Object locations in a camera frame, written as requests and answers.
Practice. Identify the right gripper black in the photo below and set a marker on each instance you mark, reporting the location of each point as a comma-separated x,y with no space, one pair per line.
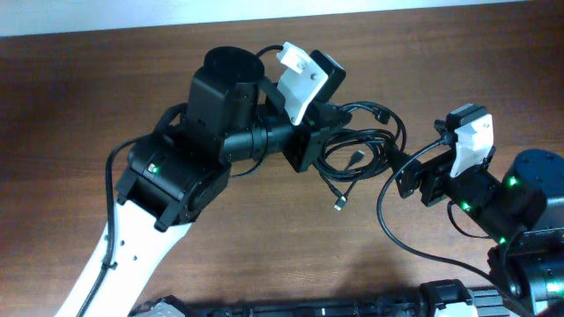
436,171

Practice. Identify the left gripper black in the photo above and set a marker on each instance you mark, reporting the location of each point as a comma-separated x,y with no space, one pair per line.
304,143

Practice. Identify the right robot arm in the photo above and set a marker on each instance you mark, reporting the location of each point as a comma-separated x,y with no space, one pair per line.
522,213

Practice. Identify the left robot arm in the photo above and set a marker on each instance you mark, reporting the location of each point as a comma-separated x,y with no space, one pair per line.
233,113

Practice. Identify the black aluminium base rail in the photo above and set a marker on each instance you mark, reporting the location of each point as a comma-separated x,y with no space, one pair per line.
437,298

